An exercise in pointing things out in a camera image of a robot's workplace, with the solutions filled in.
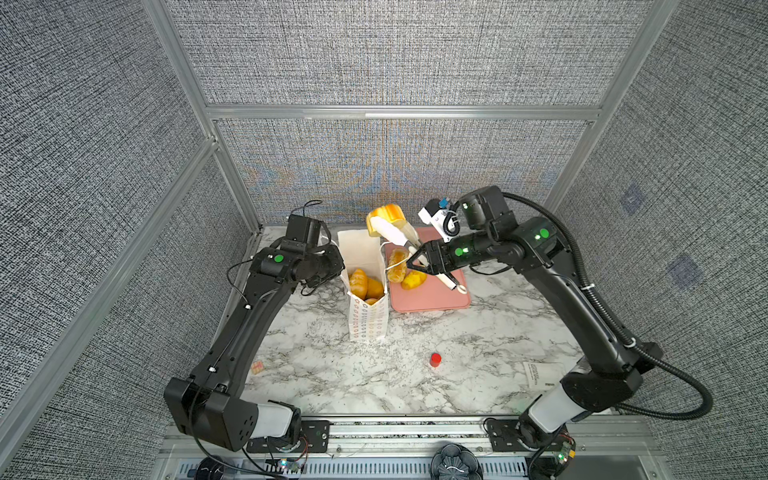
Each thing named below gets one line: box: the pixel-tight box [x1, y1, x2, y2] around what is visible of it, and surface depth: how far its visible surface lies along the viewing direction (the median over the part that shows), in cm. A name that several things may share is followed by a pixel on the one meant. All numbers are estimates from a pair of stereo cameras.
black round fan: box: [430, 443, 483, 480], surface depth 69 cm
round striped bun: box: [350, 268, 368, 300], surface depth 86 cm
